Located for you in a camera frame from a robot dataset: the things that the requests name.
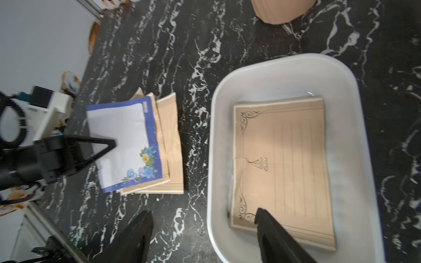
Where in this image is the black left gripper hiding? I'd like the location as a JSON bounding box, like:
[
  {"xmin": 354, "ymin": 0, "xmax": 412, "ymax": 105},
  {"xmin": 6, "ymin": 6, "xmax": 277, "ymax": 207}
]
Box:
[{"xmin": 1, "ymin": 135, "xmax": 116, "ymax": 190}]

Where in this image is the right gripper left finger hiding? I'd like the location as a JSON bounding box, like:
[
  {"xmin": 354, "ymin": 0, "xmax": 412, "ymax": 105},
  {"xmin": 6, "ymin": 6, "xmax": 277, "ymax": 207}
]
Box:
[{"xmin": 92, "ymin": 210, "xmax": 154, "ymax": 263}]

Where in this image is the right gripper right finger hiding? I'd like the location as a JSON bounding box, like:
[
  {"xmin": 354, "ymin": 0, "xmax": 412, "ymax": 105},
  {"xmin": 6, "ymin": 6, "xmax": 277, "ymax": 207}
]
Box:
[{"xmin": 254, "ymin": 208, "xmax": 316, "ymax": 263}]

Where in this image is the blue bordered floral paper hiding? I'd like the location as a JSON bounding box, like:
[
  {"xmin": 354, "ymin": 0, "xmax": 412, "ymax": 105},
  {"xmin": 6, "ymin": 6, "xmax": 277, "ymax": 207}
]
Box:
[{"xmin": 86, "ymin": 96, "xmax": 163, "ymax": 193}]

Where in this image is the white storage box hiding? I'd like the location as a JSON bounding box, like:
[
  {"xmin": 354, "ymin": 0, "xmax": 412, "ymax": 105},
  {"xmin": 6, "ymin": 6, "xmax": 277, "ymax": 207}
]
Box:
[{"xmin": 207, "ymin": 54, "xmax": 385, "ymax": 263}]

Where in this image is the potted green plant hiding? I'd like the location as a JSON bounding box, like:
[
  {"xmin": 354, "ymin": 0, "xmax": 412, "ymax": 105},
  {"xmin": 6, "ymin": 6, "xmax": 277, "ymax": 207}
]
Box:
[{"xmin": 251, "ymin": 0, "xmax": 316, "ymax": 25}]

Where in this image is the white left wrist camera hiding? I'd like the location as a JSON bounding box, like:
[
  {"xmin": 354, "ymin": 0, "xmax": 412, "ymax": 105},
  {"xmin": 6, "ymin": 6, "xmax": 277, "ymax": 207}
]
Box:
[{"xmin": 18, "ymin": 86, "xmax": 75, "ymax": 142}]

